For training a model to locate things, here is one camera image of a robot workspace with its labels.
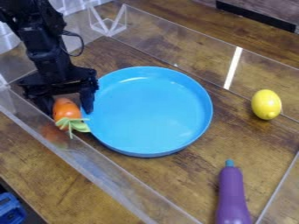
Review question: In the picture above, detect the blue round plate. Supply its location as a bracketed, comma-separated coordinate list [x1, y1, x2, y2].
[83, 66, 214, 158]

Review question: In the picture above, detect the purple toy eggplant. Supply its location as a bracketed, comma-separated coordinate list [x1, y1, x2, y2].
[217, 159, 253, 224]

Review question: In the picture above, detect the blue plastic object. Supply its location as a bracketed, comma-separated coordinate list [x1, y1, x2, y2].
[0, 192, 27, 224]

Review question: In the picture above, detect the orange toy carrot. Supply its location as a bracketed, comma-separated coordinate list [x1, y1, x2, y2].
[53, 98, 90, 137]

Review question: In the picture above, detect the dark baseboard strip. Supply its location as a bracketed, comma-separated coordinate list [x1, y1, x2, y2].
[217, 0, 298, 33]

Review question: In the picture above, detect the clear acrylic enclosure wall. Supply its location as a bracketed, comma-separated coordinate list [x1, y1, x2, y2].
[0, 0, 299, 224]

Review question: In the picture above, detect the yellow toy lemon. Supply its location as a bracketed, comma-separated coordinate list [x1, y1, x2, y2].
[251, 89, 282, 120]

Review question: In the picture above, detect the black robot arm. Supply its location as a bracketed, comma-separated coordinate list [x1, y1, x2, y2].
[0, 0, 99, 114]

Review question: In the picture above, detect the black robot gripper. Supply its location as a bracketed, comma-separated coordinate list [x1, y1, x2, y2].
[18, 49, 99, 116]

